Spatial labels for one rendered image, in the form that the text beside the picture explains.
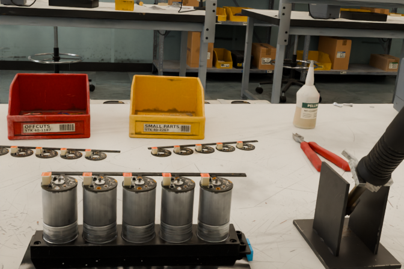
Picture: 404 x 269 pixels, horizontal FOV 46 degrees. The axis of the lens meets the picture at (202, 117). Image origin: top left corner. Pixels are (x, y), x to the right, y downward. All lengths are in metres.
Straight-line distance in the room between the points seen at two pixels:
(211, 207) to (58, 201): 0.11
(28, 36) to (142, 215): 4.46
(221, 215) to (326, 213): 0.10
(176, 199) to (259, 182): 0.19
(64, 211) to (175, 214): 0.08
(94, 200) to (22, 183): 0.18
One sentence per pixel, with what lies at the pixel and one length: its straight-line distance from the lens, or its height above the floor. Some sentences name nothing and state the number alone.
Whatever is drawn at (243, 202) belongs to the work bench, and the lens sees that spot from 0.47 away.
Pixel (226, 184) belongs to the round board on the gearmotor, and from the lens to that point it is 0.35.
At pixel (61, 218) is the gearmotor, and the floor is 0.79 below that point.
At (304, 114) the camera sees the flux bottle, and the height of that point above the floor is 0.77.
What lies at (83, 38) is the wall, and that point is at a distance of 4.74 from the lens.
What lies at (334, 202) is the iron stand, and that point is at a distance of 0.39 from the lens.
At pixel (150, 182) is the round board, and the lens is 0.35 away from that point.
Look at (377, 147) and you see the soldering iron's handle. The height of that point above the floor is 0.85.
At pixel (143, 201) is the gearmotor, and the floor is 0.80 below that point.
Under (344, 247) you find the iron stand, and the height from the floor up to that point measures 0.75.
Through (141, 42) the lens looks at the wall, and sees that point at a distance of 4.77.
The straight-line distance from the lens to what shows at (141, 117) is 0.62.
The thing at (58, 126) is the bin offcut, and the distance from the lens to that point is 0.62.
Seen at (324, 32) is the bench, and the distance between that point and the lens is 2.99.
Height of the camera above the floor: 0.96
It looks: 17 degrees down
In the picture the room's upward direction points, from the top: 4 degrees clockwise
